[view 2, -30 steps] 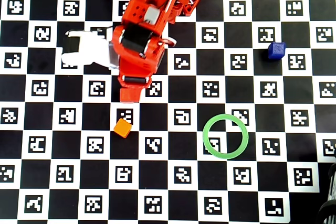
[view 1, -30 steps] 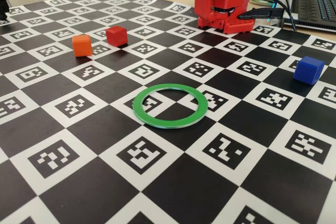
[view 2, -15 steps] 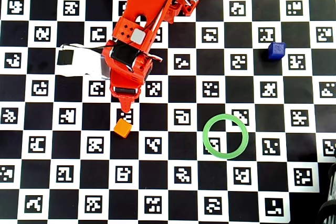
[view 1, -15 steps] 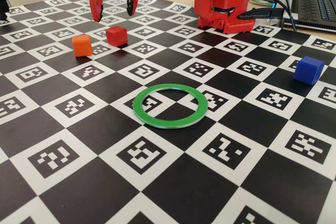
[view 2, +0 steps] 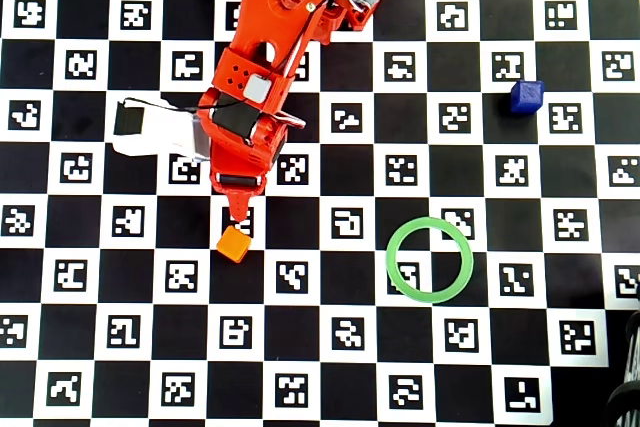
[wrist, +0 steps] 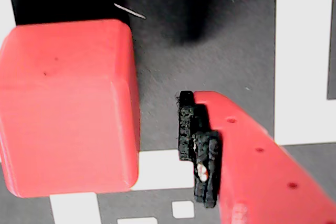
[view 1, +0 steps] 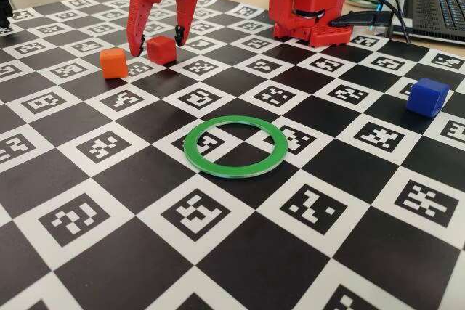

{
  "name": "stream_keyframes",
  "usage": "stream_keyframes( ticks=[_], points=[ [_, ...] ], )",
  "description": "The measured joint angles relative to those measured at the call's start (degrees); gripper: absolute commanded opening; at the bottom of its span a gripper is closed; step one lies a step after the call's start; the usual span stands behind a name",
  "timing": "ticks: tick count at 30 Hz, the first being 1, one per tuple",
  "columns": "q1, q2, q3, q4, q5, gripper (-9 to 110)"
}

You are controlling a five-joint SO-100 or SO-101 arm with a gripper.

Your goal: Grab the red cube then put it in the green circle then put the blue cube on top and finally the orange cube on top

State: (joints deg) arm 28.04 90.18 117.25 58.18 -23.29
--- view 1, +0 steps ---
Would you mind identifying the blue cube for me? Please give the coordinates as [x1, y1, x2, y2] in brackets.
[405, 77, 451, 118]

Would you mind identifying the orange cube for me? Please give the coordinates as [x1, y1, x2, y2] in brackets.
[99, 47, 129, 80]

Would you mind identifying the black flat adapter plug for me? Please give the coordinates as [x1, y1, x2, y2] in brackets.
[329, 11, 394, 28]

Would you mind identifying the red cube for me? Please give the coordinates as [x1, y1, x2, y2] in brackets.
[146, 36, 178, 65]

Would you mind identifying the green flat ring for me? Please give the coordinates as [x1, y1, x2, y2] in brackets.
[183, 115, 289, 179]

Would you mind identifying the dark laptop computer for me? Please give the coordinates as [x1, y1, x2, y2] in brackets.
[384, 0, 465, 41]

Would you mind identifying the black bulky object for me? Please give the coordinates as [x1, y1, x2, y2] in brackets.
[0, 0, 14, 30]

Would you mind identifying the red robot base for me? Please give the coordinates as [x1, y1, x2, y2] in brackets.
[272, 15, 352, 49]

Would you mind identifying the black white marker checkerboard mat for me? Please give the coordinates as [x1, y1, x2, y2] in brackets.
[0, 0, 465, 310]

